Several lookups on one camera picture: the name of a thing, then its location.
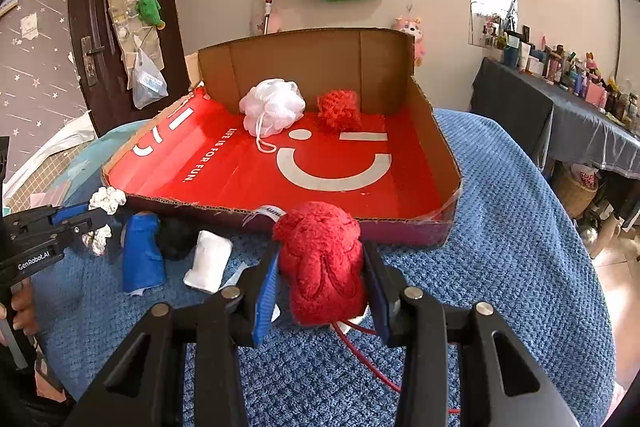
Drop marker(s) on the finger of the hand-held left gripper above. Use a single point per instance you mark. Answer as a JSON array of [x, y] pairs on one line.
[[75, 228], [70, 213]]

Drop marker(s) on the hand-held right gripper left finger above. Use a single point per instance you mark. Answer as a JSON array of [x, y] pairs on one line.
[[267, 292]]

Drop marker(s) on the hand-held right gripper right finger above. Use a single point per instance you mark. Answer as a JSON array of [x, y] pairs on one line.
[[375, 292]]

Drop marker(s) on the cream white scrunchie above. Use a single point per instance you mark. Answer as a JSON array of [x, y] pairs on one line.
[[107, 199]]

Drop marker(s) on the red knitted pouch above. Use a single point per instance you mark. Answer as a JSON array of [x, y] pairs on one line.
[[320, 267]]

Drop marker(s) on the white cloth roll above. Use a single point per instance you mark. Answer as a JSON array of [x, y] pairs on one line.
[[207, 262]]

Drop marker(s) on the blue and white packet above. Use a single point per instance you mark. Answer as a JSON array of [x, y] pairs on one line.
[[142, 252]]

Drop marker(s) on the black knitted pouch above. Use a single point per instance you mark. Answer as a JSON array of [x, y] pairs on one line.
[[177, 237]]

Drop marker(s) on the red-lined cardboard box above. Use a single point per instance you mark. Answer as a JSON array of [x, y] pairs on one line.
[[225, 167]]

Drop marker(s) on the person's left forearm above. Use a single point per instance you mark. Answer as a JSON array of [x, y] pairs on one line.
[[30, 397]]

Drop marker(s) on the person's left hand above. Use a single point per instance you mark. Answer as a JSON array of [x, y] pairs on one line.
[[25, 307]]

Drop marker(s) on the light teal sheet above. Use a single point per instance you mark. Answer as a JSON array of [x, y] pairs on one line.
[[95, 162]]

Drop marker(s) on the blue waffle blanket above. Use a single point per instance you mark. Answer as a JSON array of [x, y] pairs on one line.
[[500, 257]]

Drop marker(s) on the clear plastic bag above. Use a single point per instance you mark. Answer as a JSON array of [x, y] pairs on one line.
[[147, 82]]

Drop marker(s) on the orange crochet pouch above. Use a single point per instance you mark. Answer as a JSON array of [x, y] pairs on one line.
[[340, 109]]

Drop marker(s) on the white mesh bath sponge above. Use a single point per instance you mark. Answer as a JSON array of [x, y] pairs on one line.
[[272, 104]]

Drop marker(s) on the wicker basket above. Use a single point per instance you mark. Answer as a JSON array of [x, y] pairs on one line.
[[572, 197]]

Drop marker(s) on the green plush toy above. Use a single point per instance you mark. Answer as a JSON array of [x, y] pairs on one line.
[[149, 7]]

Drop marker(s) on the dark grey cloth table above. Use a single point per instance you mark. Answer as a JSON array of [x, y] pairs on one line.
[[530, 117]]

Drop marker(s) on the pale pink plush toy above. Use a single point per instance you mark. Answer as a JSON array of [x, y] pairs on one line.
[[257, 22]]

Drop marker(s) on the white stick orange cap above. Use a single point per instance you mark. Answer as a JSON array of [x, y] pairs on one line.
[[268, 14]]

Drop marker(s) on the row of cosmetic bottles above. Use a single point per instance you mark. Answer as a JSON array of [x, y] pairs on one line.
[[555, 62]]

